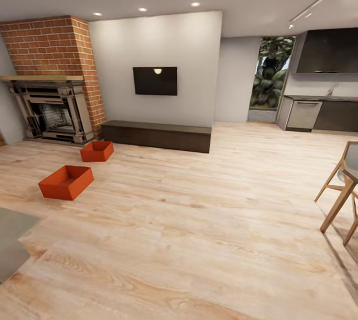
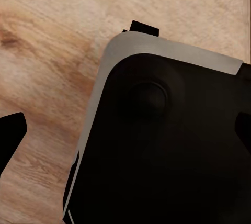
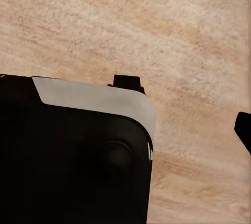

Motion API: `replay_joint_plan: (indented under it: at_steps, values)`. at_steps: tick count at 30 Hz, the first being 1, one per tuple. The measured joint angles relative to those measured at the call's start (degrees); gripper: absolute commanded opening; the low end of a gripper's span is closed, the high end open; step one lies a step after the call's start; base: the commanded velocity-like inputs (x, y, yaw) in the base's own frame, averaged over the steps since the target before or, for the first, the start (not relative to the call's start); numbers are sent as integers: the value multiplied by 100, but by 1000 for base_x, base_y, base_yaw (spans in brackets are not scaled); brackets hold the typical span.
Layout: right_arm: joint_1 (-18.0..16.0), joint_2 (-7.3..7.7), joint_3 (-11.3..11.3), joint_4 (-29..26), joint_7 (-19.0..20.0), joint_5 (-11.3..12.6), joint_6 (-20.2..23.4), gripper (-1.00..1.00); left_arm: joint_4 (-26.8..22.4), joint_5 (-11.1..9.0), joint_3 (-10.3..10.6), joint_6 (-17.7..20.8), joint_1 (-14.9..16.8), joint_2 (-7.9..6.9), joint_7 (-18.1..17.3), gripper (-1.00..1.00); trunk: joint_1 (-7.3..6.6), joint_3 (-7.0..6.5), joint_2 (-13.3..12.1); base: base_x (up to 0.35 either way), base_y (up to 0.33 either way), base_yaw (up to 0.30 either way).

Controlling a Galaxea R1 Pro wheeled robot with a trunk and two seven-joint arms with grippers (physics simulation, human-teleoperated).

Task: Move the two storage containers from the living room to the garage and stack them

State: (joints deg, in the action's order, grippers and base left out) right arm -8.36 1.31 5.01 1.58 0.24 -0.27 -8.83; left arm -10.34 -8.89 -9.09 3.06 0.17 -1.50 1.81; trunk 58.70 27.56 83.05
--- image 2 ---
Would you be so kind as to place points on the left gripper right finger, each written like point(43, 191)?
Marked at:
point(243, 129)

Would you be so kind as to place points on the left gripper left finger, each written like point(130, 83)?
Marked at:
point(12, 129)

